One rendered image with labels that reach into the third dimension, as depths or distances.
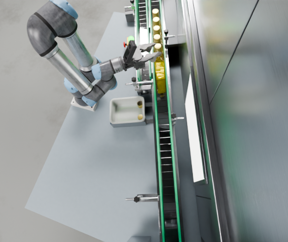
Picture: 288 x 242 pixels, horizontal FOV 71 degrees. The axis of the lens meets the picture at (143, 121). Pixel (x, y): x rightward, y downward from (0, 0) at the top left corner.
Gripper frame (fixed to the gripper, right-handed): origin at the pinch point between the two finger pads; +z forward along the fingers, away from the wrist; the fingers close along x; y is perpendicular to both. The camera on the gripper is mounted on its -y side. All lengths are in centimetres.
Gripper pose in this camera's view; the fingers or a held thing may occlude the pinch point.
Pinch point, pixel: (157, 47)
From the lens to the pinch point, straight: 109.3
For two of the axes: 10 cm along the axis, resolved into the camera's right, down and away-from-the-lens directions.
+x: 3.1, 8.9, -3.4
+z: 9.4, -3.3, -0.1
